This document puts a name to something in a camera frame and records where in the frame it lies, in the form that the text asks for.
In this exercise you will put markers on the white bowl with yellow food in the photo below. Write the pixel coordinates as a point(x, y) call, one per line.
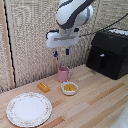
point(69, 88)

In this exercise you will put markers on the pink mug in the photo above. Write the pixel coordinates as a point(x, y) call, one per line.
point(63, 74)

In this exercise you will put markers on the black box appliance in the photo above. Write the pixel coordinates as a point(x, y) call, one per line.
point(108, 53)

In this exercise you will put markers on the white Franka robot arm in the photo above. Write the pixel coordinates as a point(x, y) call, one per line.
point(74, 13)

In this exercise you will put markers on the white floral plate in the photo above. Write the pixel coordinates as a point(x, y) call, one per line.
point(29, 109)

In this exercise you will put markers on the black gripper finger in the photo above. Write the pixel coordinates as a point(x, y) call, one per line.
point(67, 51)
point(55, 53)

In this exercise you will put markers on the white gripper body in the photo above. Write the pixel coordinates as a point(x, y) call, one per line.
point(62, 38)

